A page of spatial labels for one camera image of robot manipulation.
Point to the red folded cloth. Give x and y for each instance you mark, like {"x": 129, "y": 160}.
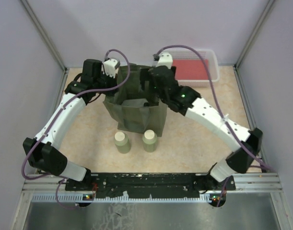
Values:
{"x": 189, "y": 69}

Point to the aluminium front rail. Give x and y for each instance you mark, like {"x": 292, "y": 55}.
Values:
{"x": 51, "y": 189}

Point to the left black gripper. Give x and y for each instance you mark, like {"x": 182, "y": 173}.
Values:
{"x": 113, "y": 81}

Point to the white square bottle black cap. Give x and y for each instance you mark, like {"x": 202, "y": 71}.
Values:
{"x": 136, "y": 103}

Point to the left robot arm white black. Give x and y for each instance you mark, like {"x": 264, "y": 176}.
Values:
{"x": 42, "y": 151}

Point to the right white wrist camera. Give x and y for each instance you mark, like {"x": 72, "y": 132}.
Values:
{"x": 163, "y": 59}

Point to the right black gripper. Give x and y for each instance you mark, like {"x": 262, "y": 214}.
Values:
{"x": 145, "y": 76}

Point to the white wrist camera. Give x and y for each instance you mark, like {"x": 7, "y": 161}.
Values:
{"x": 110, "y": 67}
{"x": 163, "y": 59}

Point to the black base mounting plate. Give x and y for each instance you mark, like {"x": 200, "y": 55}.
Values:
{"x": 149, "y": 185}

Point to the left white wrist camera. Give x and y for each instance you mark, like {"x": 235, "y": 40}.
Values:
{"x": 110, "y": 67}

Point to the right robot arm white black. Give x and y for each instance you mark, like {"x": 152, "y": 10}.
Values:
{"x": 244, "y": 143}

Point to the green canvas bag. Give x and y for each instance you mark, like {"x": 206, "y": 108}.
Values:
{"x": 137, "y": 120}

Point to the green bottle beige cap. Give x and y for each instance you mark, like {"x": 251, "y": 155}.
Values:
{"x": 150, "y": 141}
{"x": 122, "y": 142}

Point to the white plastic basket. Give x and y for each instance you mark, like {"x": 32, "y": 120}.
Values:
{"x": 209, "y": 61}

